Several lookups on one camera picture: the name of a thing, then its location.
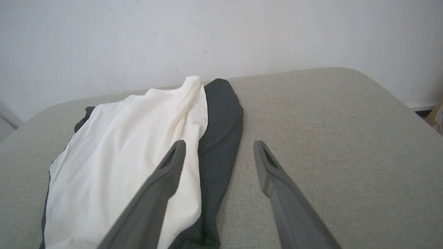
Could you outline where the tan cardboard box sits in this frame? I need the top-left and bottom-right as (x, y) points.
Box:
(426, 100), (443, 136)

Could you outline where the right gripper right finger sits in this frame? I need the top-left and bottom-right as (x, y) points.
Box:
(253, 140), (342, 249)

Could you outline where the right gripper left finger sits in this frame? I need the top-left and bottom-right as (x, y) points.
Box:
(97, 139), (187, 249)

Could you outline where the black and white shirt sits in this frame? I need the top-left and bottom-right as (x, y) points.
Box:
(39, 75), (245, 249)

